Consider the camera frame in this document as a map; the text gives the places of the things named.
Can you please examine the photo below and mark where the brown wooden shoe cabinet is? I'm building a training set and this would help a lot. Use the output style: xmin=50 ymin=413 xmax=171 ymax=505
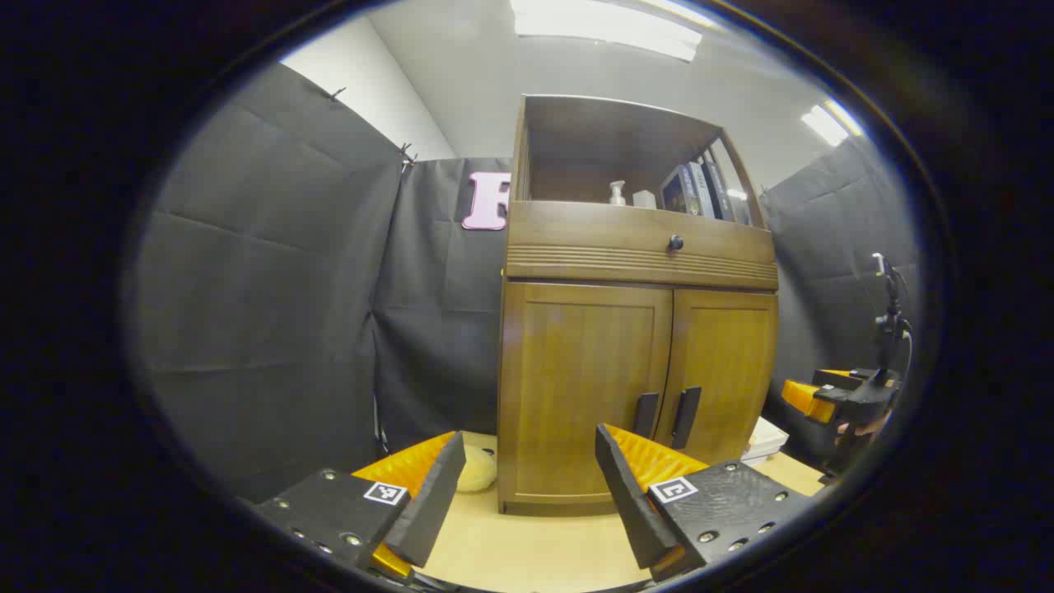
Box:
xmin=497 ymin=93 xmax=780 ymax=517

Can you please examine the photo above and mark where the white flat stack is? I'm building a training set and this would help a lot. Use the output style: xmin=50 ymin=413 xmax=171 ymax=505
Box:
xmin=741 ymin=416 xmax=790 ymax=466

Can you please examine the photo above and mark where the small ceiling light panel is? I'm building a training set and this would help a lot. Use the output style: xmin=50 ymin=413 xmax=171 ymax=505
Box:
xmin=801 ymin=99 xmax=864 ymax=147

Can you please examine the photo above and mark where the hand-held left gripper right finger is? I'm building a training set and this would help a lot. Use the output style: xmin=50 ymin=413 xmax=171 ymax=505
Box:
xmin=595 ymin=423 xmax=824 ymax=584

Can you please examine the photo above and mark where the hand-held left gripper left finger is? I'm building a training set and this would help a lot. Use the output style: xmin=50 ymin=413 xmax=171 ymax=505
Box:
xmin=251 ymin=430 xmax=467 ymax=581

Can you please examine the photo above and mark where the cream fluffy plush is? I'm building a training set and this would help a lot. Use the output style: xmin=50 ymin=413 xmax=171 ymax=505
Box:
xmin=455 ymin=445 xmax=498 ymax=493

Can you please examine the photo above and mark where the wooden cabinet door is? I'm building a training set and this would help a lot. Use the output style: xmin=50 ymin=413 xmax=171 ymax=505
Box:
xmin=500 ymin=282 xmax=674 ymax=505
xmin=655 ymin=288 xmax=780 ymax=466

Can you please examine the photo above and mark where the large ceiling light panel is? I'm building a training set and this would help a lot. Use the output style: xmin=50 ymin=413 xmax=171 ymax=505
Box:
xmin=511 ymin=0 xmax=703 ymax=63

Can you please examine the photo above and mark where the wooden cabinet drawer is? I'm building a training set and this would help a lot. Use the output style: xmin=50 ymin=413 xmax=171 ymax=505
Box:
xmin=506 ymin=202 xmax=779 ymax=291

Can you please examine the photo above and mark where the black backdrop cloth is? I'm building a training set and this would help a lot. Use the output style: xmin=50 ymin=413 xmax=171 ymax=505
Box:
xmin=132 ymin=62 xmax=923 ymax=503

